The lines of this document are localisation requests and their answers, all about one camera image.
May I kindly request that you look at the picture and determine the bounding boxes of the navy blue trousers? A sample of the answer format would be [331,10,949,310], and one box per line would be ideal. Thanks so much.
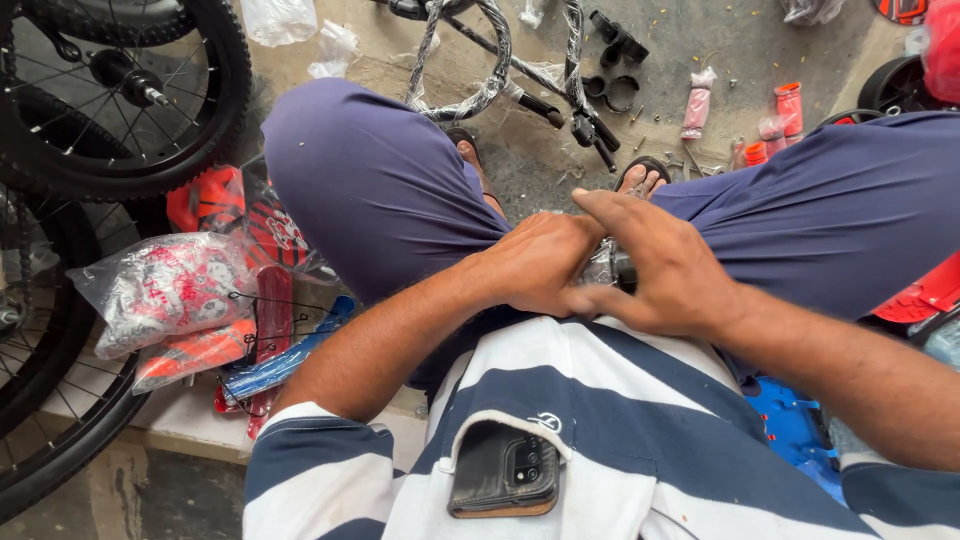
[259,76,960,393]

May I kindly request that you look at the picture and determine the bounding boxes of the person's left hand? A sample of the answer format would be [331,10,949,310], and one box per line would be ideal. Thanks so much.
[478,213,607,318]

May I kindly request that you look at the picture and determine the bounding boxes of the small black training wheel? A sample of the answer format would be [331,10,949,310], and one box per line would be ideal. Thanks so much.
[816,108,888,129]
[856,55,948,115]

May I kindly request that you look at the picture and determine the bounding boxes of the blue plastic part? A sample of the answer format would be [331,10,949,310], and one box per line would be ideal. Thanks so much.
[741,374,850,509]

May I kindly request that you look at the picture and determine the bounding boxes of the orange black part in plastic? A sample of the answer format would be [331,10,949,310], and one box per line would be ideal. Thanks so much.
[165,165,249,236]

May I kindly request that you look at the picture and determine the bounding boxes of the black brake lever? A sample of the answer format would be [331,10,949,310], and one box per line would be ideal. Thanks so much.
[568,103,624,175]

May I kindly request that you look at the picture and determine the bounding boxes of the orange part in plastic bag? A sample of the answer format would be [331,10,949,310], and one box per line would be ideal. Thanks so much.
[131,318,261,397]

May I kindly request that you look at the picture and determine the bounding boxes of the person's left foot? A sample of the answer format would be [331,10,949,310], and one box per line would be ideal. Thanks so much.
[454,139,498,201]

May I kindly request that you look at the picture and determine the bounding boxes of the white red printed saddle bag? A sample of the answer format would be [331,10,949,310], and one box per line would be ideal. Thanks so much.
[66,231,261,362]

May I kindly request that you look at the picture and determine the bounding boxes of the black wire stays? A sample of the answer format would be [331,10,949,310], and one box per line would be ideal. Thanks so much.
[216,291,340,418]

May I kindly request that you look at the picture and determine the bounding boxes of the red black printed panel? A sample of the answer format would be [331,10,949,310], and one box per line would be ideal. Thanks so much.
[240,153,340,285]

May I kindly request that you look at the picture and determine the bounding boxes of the pink orange grip in plastic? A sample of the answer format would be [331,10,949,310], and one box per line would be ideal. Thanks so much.
[756,115,790,159]

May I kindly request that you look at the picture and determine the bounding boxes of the plastic wrapped black bar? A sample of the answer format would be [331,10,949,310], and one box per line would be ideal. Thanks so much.
[442,0,594,130]

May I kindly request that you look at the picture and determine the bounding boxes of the black sandal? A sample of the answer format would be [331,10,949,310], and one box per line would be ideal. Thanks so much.
[612,154,674,201]
[441,125,505,220]

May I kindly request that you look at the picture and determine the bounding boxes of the black ring clamps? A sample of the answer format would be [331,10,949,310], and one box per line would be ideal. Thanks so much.
[580,74,643,114]

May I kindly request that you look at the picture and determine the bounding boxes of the black spoked bicycle wheel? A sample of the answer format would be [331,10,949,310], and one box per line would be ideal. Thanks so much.
[0,198,175,526]
[0,183,104,438]
[0,0,254,203]

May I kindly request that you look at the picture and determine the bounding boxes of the plastic wrapped black handlebar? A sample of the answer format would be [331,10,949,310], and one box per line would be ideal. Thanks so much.
[403,0,516,126]

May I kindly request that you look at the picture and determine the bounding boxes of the red plastic chain guard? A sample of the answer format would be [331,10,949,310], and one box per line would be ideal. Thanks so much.
[870,250,960,326]

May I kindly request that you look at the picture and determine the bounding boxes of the clear plastic bag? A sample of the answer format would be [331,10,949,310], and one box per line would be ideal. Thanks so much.
[239,0,321,49]
[779,0,849,26]

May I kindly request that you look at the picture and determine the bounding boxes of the crumpled clear plastic scrap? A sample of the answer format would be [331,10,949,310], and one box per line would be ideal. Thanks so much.
[306,18,362,81]

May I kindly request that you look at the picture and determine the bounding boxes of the person's right foot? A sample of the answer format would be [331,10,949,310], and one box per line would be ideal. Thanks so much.
[618,165,669,201]

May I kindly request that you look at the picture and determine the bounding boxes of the blue white striped shirt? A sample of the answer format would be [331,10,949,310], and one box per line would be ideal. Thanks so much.
[240,313,960,540]

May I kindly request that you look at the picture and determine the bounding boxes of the metal spanner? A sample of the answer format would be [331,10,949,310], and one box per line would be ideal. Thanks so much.
[663,141,727,182]

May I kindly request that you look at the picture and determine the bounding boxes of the orange handlebar grip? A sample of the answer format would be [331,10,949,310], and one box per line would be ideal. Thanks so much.
[773,81,806,141]

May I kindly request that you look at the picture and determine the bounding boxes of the person's right hand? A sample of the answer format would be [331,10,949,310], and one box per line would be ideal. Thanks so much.
[565,188,745,340]

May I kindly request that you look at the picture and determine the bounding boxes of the person's foot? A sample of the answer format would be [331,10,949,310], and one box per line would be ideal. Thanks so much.
[454,139,498,201]
[618,165,669,201]

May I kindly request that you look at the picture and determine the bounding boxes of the pink grip in plastic bag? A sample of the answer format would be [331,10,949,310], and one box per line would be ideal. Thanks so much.
[679,65,720,143]

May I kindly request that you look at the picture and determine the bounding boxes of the red plastic fender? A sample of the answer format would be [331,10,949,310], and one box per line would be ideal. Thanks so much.
[243,265,296,441]

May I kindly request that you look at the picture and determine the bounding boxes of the black clamp bracket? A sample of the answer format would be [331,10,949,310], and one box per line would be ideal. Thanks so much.
[588,9,651,69]

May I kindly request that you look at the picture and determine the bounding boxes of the red orange plastic part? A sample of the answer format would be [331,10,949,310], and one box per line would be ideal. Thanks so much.
[873,0,932,27]

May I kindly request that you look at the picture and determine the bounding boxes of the blue plastic fender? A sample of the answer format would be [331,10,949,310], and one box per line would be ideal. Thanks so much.
[219,294,358,408]

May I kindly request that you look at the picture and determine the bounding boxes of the phone in black leather case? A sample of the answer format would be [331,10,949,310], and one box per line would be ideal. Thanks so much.
[447,419,563,521]

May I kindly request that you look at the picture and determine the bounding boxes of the red part in plastic bag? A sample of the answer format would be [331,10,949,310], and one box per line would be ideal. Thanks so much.
[920,0,960,107]

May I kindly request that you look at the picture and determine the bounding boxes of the black bicycle tyre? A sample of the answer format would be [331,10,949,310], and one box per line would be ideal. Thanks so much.
[21,0,198,48]

